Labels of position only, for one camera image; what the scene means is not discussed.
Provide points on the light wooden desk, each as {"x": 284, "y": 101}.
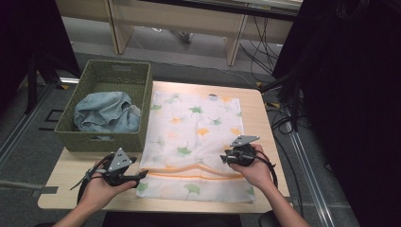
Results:
{"x": 176, "y": 19}

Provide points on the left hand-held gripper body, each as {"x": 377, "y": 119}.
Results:
{"x": 118, "y": 162}

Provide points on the person's right hand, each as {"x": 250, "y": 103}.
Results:
{"x": 255, "y": 171}

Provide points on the black metal stand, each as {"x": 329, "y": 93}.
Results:
{"x": 31, "y": 82}
{"x": 290, "y": 94}

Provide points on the grey tape strip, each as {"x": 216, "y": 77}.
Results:
{"x": 45, "y": 190}

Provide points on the metal floor rail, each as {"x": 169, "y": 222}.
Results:
{"x": 22, "y": 127}
{"x": 310, "y": 176}

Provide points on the white leaf-print cloth bag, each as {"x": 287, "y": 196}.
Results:
{"x": 189, "y": 126}

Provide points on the light blue denim jeans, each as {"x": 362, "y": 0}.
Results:
{"x": 105, "y": 112}

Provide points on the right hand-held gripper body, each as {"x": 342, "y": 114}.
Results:
{"x": 242, "y": 153}

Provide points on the green woven basket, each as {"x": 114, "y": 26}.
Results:
{"x": 104, "y": 78}

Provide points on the person's dark clothing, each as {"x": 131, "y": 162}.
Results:
{"x": 173, "y": 220}

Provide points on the black curtain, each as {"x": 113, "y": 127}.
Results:
{"x": 353, "y": 104}
{"x": 28, "y": 38}

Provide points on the person's left hand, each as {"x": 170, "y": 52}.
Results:
{"x": 101, "y": 189}

